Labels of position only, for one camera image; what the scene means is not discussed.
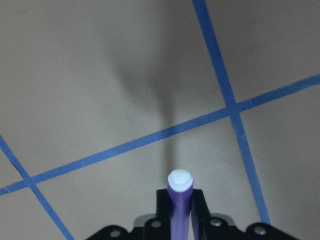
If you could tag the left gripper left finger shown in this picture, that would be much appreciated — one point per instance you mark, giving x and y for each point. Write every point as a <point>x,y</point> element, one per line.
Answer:
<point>158,227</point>

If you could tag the purple marker pen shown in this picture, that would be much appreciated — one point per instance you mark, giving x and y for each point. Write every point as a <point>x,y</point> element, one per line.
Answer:
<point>180,189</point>

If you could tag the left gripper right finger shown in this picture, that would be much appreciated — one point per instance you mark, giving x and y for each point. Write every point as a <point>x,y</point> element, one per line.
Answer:
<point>200,216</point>

